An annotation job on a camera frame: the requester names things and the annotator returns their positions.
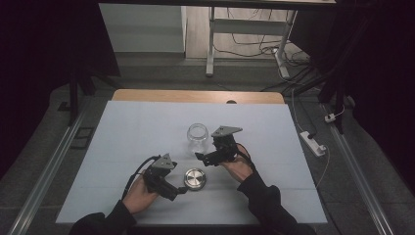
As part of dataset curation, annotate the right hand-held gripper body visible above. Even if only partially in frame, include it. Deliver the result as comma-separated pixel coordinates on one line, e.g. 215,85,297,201
204,125,244,166

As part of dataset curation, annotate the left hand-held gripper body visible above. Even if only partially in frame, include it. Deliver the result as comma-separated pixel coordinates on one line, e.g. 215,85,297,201
142,153,179,202

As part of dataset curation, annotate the metal jar lid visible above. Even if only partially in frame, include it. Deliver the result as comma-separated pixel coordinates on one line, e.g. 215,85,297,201
183,167,208,192

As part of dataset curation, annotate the clear glass jar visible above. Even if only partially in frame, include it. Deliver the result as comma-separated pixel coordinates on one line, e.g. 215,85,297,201
186,122,209,155

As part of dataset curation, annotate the person's right hand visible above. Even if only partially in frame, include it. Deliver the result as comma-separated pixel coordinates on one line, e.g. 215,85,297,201
219,144,254,184

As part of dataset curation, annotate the person's left hand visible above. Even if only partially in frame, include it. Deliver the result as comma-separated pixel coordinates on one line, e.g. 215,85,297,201
122,174,161,215

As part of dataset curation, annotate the white foam mat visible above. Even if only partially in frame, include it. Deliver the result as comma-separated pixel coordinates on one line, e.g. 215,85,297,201
55,100,329,226

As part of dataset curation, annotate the wooden table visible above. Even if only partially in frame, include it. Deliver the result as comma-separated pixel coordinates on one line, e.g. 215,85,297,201
111,88,286,106

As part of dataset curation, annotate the white power strip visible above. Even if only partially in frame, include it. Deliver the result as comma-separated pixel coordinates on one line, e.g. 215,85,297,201
300,130,328,158

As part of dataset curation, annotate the black metal stand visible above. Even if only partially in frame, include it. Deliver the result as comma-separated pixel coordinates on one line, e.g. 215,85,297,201
67,67,114,127

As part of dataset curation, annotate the black curtain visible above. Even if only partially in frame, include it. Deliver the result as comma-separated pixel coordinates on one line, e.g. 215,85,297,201
0,0,121,179
288,0,415,189

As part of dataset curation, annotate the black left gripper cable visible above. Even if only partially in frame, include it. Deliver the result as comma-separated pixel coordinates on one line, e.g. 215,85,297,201
121,155,162,201

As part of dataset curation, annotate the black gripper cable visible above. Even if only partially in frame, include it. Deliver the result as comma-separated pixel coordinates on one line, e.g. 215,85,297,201
235,142,258,173
121,155,162,201

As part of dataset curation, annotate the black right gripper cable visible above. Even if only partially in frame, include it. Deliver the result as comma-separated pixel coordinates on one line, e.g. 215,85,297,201
235,142,258,173

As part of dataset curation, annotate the black rectangular floor frame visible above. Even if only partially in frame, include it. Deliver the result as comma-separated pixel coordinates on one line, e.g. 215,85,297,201
69,126,96,151

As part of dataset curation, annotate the white power cable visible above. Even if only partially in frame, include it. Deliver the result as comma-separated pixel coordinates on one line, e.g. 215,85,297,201
291,88,346,190

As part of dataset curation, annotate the tangle of black floor cables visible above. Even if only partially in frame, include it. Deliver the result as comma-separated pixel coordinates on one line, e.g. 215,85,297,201
213,8,319,94

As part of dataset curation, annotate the metal floor rail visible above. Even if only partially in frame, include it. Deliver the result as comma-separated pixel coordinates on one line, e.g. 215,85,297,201
7,97,94,235
320,103,396,235

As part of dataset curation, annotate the white desk frame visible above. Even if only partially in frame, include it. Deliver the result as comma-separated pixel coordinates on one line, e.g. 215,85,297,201
205,6,299,79

